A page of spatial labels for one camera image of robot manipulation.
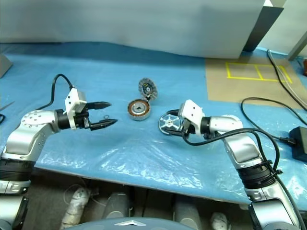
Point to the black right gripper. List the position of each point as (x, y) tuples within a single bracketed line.
[(187, 128)]

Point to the black power adapter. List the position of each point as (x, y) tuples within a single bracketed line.
[(299, 142)]

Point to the white wrapped rounded shape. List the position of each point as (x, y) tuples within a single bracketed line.
[(75, 208), (219, 221)]

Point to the motor stator with copper windings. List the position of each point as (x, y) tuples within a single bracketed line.
[(139, 110)]

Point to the brown cardboard sheet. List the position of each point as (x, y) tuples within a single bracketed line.
[(223, 88)]

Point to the grey robot torso with emblem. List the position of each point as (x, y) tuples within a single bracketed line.
[(132, 224)]

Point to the red-brown object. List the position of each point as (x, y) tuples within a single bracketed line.
[(305, 68)]

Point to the yellow tape rectangle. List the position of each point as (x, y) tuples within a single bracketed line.
[(242, 78)]

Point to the grey metal post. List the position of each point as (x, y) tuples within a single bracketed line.
[(298, 45)]

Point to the metal scissors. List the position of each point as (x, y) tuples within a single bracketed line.
[(6, 106)]

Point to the dark grey rounded shape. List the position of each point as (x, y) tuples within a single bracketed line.
[(187, 215), (117, 206)]

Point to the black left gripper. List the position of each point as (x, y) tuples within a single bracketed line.
[(82, 121)]

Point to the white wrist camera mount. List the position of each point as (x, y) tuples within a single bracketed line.
[(72, 100), (192, 111)]

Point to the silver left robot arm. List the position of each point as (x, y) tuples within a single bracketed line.
[(28, 134)]

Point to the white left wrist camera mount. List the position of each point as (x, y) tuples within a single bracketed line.
[(72, 100)]

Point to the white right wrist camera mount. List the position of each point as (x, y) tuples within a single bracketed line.
[(192, 111)]

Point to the blue plastic table sheet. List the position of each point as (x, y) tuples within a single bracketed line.
[(168, 69)]

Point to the grey angled block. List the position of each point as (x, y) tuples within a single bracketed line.
[(3, 65)]

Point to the white backdrop board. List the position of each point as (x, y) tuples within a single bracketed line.
[(132, 21)]

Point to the grey motor rotor disc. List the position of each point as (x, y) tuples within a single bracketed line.
[(147, 88)]

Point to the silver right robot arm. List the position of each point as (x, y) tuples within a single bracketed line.
[(242, 148)]

